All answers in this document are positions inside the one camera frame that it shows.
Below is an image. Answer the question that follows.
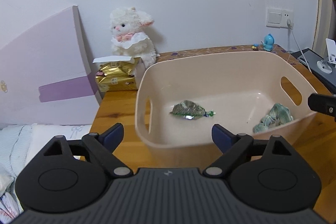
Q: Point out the white phone stand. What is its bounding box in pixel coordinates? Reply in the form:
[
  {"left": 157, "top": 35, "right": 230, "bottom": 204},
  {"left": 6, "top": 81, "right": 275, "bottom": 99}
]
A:
[{"left": 317, "top": 38, "right": 336, "bottom": 75}]

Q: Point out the green wrapped candy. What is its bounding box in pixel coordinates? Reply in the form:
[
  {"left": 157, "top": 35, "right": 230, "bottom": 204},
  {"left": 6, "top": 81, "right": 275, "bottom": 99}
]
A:
[{"left": 169, "top": 100, "right": 216, "bottom": 120}]

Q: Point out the brown floral table mat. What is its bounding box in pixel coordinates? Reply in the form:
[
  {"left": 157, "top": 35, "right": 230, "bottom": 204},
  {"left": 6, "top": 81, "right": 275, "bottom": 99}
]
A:
[{"left": 157, "top": 44, "right": 303, "bottom": 71}]

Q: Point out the gold foil snack box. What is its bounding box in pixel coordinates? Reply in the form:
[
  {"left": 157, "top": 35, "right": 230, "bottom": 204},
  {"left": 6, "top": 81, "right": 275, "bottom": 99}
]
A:
[{"left": 93, "top": 56, "right": 145, "bottom": 93}]

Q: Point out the beige plastic storage bin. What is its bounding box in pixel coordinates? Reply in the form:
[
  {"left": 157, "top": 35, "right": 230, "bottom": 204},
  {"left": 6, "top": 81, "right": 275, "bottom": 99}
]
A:
[{"left": 135, "top": 52, "right": 315, "bottom": 153}]

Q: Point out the blue cartoon figurine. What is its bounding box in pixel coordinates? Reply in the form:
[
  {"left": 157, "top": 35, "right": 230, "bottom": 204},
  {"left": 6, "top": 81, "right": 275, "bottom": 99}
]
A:
[{"left": 262, "top": 34, "right": 274, "bottom": 52}]

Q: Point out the tiny mushroom figurine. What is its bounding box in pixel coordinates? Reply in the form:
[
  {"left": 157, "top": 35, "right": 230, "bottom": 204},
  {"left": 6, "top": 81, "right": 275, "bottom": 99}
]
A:
[{"left": 251, "top": 44, "right": 259, "bottom": 51}]

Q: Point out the white plush lamb toy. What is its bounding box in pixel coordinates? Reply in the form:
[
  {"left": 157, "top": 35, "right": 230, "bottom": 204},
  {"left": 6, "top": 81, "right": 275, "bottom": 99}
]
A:
[{"left": 110, "top": 7, "right": 157, "bottom": 68}]

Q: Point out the white charger plug cable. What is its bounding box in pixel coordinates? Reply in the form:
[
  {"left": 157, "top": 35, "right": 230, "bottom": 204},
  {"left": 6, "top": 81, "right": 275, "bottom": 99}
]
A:
[{"left": 286, "top": 19, "right": 313, "bottom": 74}]

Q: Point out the white wall switch socket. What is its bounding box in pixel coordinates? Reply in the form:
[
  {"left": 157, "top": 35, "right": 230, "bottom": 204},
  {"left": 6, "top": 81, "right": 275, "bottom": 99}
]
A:
[{"left": 266, "top": 7, "right": 294, "bottom": 29}]

